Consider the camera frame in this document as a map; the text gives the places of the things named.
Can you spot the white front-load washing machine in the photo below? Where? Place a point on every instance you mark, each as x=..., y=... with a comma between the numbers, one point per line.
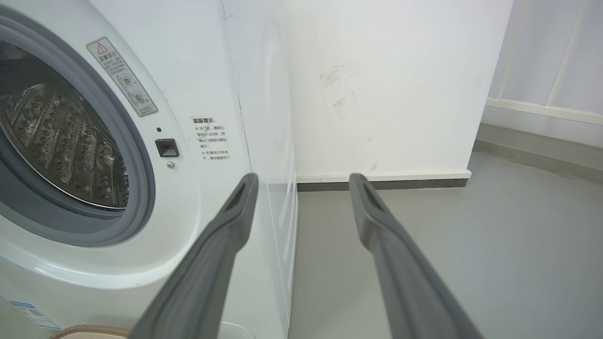
x=188, y=70

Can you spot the white window frame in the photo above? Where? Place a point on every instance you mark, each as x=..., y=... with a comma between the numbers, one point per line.
x=541, y=110

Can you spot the stainless steel washing machine drum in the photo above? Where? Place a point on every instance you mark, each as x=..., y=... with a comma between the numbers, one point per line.
x=56, y=132

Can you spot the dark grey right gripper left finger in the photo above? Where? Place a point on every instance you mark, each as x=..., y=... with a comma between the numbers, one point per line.
x=207, y=273

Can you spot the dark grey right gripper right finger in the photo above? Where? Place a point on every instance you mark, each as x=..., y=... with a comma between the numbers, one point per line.
x=410, y=282

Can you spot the grey rubber door seal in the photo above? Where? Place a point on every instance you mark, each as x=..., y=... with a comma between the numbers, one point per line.
x=137, y=165

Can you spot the cream perforated laundry basket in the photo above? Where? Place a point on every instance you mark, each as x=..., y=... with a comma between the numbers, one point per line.
x=89, y=331

